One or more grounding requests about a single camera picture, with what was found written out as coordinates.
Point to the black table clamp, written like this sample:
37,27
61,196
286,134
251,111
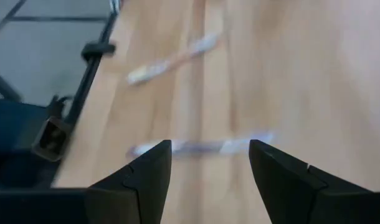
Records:
98,50

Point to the black table-level camera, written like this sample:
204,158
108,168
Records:
51,140

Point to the purple toothbrush in wrapper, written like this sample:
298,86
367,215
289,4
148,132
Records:
205,147

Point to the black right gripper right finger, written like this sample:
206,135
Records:
296,196

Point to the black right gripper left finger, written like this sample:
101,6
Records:
131,196

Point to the silver aluminium profile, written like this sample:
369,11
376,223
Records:
115,4

